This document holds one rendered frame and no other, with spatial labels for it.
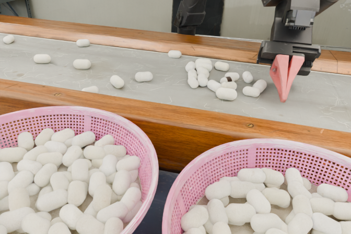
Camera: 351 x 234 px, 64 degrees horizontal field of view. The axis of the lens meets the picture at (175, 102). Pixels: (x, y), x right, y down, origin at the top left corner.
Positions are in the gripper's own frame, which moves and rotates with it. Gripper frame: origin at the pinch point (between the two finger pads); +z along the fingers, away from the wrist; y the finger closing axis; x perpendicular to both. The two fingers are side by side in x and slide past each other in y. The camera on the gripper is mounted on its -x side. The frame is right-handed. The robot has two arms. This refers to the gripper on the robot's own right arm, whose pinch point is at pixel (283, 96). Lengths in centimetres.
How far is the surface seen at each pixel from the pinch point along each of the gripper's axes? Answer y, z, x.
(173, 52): -24.2, -13.3, 11.6
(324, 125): 6.2, 4.7, -1.4
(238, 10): -10, -146, 151
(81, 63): -41.0, -2.4, 2.5
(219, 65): -12.4, -9.7, 8.8
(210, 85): -13.2, -1.2, 2.0
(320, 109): 6.9, 0.6, 2.1
